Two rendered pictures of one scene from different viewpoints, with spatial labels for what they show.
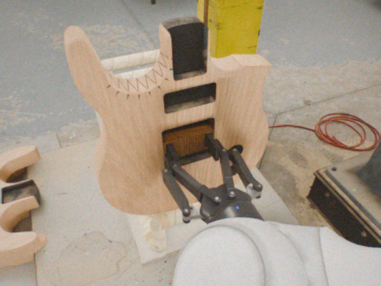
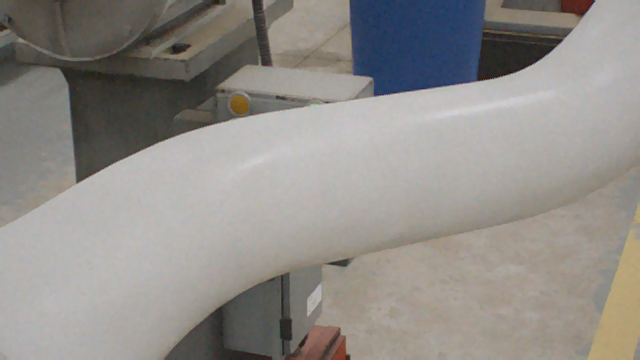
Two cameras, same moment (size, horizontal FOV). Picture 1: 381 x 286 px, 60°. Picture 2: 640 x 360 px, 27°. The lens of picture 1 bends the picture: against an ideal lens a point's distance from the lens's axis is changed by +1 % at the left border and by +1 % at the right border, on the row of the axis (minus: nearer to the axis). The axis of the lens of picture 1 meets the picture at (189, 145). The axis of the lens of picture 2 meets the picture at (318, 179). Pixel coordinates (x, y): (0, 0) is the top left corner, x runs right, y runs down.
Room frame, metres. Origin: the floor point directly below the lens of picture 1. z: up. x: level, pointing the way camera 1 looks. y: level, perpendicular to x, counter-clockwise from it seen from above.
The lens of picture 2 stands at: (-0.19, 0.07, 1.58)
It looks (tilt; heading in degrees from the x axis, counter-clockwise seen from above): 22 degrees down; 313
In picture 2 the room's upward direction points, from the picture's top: straight up
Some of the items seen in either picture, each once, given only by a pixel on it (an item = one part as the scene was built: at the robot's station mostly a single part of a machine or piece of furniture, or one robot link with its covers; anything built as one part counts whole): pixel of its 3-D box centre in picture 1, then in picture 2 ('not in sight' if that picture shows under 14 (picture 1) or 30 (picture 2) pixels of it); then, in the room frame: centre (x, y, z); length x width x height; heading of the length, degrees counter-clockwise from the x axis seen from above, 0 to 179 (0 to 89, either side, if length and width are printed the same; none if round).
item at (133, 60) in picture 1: (136, 59); not in sight; (0.79, 0.14, 1.20); 0.20 x 0.03 x 0.03; 112
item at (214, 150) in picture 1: (209, 142); not in sight; (0.44, -0.04, 1.22); 0.07 x 0.01 x 0.03; 21
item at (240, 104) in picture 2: not in sight; (239, 105); (0.81, -0.88, 1.11); 0.03 x 0.01 x 0.03; 23
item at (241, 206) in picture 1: (228, 212); not in sight; (0.29, -0.06, 1.22); 0.09 x 0.08 x 0.07; 22
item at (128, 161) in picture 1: (185, 130); not in sight; (0.46, 0.01, 1.24); 0.35 x 0.04 x 0.40; 112
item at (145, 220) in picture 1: (149, 228); not in sight; (0.42, 0.10, 0.96); 0.11 x 0.03 x 0.03; 23
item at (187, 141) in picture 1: (186, 140); not in sight; (0.45, 0.01, 1.22); 0.10 x 0.03 x 0.05; 112
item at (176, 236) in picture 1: (186, 219); not in sight; (0.47, 0.01, 0.94); 0.27 x 0.15 x 0.01; 113
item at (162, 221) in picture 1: (193, 211); not in sight; (0.42, -0.01, 1.04); 0.20 x 0.03 x 0.03; 112
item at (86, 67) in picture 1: (96, 65); not in sight; (0.41, 0.13, 1.40); 0.07 x 0.04 x 0.10; 112
